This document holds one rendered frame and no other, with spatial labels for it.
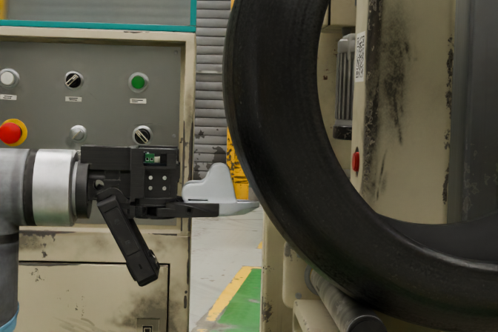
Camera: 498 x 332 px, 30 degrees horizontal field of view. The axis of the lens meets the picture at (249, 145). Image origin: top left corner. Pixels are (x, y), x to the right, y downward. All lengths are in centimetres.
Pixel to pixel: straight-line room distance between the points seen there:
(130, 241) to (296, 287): 35
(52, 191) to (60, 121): 71
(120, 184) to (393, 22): 50
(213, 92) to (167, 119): 861
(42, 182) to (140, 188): 11
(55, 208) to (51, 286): 69
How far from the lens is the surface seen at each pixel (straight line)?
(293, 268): 135
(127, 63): 176
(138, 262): 110
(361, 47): 143
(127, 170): 108
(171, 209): 106
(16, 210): 108
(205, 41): 1039
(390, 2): 138
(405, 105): 138
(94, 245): 174
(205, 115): 1037
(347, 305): 109
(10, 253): 111
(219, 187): 108
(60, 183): 107
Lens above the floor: 116
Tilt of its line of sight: 3 degrees down
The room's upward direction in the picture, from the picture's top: 2 degrees clockwise
